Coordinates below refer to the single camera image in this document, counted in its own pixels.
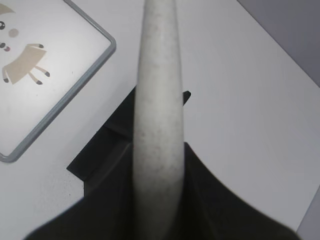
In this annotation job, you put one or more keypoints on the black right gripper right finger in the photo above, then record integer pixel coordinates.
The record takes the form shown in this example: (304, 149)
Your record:
(210, 211)

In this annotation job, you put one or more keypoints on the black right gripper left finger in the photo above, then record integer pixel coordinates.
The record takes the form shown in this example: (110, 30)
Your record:
(106, 213)

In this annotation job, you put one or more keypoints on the white-handled kitchen knife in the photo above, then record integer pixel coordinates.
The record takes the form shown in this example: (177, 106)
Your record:
(158, 133)

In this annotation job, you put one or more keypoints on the black knife stand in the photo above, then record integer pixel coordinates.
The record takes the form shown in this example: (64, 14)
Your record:
(105, 145)

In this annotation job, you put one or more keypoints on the white grey-rimmed cutting board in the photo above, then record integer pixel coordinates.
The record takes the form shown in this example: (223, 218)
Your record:
(49, 50)

